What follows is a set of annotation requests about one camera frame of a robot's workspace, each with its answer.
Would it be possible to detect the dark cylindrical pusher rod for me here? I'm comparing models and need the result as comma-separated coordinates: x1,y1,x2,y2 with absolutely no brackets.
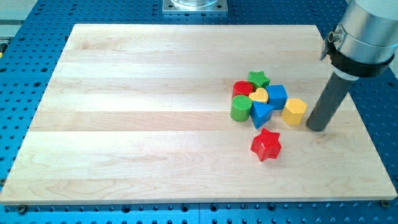
307,72,359,131

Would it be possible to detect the green cylinder block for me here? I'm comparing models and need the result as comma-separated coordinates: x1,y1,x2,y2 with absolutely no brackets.
230,95,252,122

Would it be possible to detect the blue triangle block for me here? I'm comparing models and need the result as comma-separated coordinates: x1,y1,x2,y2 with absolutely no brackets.
250,101,274,129

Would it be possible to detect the yellow heart block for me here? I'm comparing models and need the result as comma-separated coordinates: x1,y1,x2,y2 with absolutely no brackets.
248,88,269,103

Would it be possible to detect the green star block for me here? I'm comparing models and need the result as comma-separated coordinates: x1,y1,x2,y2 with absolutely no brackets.
248,71,271,90

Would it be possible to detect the wooden board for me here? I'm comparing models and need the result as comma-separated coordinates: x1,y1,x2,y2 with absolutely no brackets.
1,24,397,205

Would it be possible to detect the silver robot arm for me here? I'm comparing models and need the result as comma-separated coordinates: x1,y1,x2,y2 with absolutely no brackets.
321,0,397,81

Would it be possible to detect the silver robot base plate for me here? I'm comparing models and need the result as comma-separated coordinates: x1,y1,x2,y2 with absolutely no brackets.
162,0,228,14

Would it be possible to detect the red star block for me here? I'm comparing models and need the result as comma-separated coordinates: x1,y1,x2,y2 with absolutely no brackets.
251,128,282,162

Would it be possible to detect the red cylinder block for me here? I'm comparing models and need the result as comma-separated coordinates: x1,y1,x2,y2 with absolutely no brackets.
231,80,254,99

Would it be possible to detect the blue cube block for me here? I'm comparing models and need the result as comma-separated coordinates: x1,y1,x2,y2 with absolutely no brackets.
266,85,288,110

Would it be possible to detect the yellow hexagon block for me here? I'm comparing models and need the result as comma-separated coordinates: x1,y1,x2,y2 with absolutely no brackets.
281,98,307,125

